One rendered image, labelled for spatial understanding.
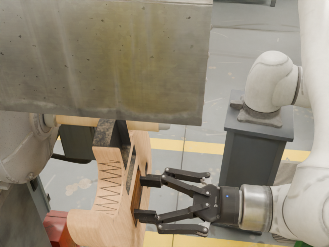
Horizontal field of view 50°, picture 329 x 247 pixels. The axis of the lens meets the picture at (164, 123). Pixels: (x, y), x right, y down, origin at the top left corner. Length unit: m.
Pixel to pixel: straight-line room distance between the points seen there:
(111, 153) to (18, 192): 0.46
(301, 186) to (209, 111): 2.09
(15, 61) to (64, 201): 1.76
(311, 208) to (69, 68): 0.37
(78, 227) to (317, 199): 0.33
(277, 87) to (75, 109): 1.06
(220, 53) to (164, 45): 3.01
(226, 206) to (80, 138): 0.45
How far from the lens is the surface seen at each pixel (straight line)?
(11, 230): 0.99
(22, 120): 0.61
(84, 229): 0.49
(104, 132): 0.57
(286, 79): 1.39
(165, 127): 0.60
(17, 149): 0.60
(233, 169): 1.63
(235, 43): 3.55
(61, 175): 2.26
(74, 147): 0.99
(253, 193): 0.71
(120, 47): 0.35
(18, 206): 0.99
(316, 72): 0.74
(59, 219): 1.29
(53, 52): 0.38
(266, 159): 1.57
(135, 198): 0.72
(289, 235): 0.71
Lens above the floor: 1.65
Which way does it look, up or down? 41 degrees down
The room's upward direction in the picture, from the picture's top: straight up
